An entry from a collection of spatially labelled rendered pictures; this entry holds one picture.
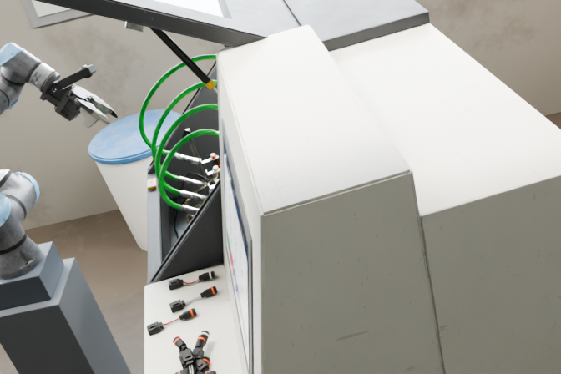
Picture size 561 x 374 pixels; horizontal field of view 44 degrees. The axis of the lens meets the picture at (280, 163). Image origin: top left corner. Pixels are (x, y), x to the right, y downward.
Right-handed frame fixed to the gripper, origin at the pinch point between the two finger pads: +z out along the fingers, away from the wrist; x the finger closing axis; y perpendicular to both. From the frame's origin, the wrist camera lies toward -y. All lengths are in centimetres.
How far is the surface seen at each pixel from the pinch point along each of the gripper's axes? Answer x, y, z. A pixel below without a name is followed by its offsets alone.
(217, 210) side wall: 28.7, -6.3, 38.5
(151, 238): 4.4, 23.4, 29.7
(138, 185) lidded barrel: -125, 72, 14
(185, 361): 64, 12, 49
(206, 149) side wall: -37.5, 5.0, 28.7
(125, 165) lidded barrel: -122, 65, 3
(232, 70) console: 50, -43, 22
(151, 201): -15.9, 23.1, 23.4
